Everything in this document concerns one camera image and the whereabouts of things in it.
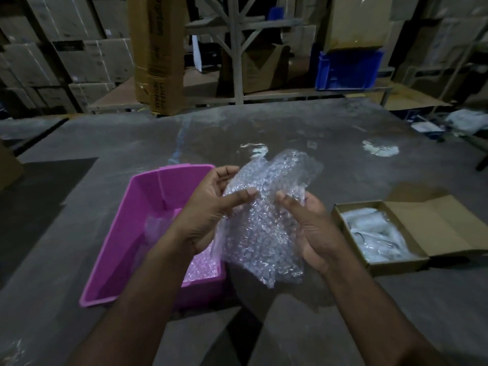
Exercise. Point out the small blue bin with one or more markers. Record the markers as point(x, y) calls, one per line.
point(275, 13)

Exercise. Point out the flat cardboard sheet with tape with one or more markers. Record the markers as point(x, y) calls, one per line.
point(356, 22)

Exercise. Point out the pink plastic bin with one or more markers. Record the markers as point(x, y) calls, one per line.
point(129, 232)

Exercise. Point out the blue plastic crate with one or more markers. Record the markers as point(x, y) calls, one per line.
point(349, 70)

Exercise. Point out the person's right hand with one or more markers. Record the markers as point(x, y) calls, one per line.
point(316, 236)

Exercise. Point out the large brown cardboard carton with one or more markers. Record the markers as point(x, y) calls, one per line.
point(9, 167)

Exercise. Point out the grey metal storage rack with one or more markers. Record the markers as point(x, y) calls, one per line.
point(236, 53)

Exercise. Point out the person's left hand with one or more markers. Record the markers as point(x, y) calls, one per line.
point(202, 217)

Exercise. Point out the white paper sheet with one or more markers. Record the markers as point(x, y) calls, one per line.
point(196, 53)

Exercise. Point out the clear bubble wrap sheet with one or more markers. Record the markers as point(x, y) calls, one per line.
point(263, 232)

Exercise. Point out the white plastic bag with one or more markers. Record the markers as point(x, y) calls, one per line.
point(467, 121)

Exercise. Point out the flattened printed cardboard sheet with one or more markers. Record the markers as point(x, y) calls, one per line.
point(408, 97)

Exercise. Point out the pile of bubble wrap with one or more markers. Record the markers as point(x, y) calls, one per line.
point(202, 268)

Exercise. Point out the dark blue product box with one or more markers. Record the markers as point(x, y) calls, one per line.
point(411, 115)

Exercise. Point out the tall narrow cardboard carton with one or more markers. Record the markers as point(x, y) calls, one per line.
point(160, 53)

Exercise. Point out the bubble items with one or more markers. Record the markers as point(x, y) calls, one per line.
point(385, 247)

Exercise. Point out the person's right forearm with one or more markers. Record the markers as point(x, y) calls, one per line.
point(377, 324)

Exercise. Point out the person's left forearm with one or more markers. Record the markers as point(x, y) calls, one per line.
point(129, 316)

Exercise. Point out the open brown carton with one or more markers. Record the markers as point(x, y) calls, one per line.
point(263, 70)

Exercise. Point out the blue and white product box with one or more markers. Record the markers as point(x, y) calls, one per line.
point(427, 128)

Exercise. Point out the small brown cardboard box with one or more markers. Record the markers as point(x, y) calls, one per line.
point(438, 224)

